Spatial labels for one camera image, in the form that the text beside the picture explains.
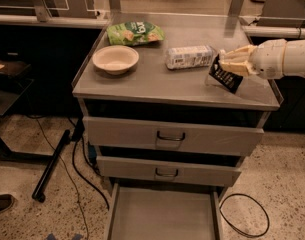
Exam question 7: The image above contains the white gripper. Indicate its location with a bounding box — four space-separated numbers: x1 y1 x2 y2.
219 39 287 79

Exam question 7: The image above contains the black rxbar chocolate wrapper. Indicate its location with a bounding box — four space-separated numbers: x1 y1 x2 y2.
209 56 243 94

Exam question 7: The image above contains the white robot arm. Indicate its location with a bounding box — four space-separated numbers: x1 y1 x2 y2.
219 39 305 79

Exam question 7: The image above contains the grey top drawer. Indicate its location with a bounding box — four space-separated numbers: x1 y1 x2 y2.
83 116 264 156

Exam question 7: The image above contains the grey drawer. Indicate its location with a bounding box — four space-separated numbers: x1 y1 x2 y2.
83 116 264 156
104 183 223 240
97 156 241 187

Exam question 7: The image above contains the grey metal drawer cabinet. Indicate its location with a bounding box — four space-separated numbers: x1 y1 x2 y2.
71 12 284 240

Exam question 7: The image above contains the grey middle drawer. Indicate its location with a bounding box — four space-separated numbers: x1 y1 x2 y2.
97 156 241 187

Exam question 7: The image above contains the grey bottom drawer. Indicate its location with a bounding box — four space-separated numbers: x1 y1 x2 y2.
104 183 223 240

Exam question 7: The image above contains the clear plastic water bottle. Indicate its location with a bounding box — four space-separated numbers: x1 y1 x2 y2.
165 45 219 70

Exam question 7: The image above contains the green snack bag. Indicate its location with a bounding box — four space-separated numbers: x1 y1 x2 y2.
107 21 165 46

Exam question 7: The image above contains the white paper bowl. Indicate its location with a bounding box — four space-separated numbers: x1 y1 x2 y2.
92 45 139 75

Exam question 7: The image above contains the dark side table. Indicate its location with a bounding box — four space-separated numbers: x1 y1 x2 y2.
0 53 33 116

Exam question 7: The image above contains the dark shoe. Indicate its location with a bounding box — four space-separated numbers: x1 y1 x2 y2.
0 194 15 213

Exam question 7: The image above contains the black cable loop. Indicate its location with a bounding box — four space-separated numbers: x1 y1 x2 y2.
218 193 271 238

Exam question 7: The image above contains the black floor cable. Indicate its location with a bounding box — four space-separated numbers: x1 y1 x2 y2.
25 115 111 240

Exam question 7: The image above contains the black table leg frame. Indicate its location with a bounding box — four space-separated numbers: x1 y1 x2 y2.
0 130 70 203

